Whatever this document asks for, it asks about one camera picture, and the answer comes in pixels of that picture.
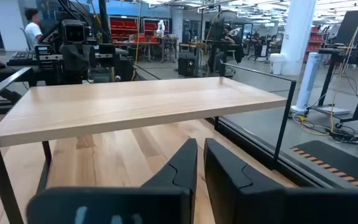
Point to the black mat with striped edge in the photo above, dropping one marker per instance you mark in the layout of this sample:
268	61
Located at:
343	158

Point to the black monitor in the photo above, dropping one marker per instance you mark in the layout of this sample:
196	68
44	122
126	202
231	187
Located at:
351	26
217	29

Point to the workbench table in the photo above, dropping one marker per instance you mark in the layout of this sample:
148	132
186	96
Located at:
145	43

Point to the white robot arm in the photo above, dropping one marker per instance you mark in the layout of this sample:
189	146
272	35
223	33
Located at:
161	28

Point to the black keyboard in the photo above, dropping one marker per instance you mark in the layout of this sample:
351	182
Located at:
20	57

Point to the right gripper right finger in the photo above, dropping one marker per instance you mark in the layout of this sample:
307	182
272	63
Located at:
244	199

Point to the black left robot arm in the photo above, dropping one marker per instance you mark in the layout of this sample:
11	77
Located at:
121	70

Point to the black office desk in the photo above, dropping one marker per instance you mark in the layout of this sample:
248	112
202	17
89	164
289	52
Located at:
197	45

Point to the white tower fan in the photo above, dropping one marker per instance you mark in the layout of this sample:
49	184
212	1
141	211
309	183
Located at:
308	81

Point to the black power strip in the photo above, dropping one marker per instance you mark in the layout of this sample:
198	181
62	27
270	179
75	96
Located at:
342	136

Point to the wooden shelf with black frame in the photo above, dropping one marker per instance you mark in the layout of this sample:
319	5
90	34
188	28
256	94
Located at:
135	102

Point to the white trash bin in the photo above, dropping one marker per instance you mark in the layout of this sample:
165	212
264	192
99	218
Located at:
277	63

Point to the rack with red bins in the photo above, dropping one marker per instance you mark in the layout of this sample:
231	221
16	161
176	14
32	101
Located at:
123	28
151	28
314	42

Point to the black computer box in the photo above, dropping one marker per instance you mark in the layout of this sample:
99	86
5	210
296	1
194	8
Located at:
187	65

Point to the white pillar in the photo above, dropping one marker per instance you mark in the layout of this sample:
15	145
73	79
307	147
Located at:
9	28
297	37

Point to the grey desk with black base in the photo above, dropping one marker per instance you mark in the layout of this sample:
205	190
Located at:
14	69

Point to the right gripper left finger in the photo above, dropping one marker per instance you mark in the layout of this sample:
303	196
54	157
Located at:
120	205

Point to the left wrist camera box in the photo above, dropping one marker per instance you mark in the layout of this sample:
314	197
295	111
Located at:
73	32

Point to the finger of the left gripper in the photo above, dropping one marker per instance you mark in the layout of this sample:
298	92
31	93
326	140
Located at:
70	67
87	67

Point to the person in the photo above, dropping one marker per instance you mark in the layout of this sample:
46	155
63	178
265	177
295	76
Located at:
233	43
33	31

